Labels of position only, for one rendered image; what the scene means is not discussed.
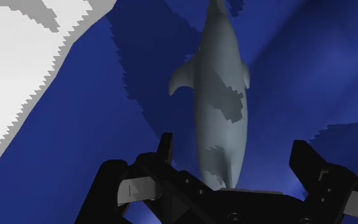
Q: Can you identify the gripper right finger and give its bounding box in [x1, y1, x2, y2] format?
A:
[289, 140, 358, 224]

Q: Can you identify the grey dolphin figure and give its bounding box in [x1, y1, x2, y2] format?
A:
[168, 0, 251, 191]

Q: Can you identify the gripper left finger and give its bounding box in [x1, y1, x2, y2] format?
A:
[74, 132, 217, 224]

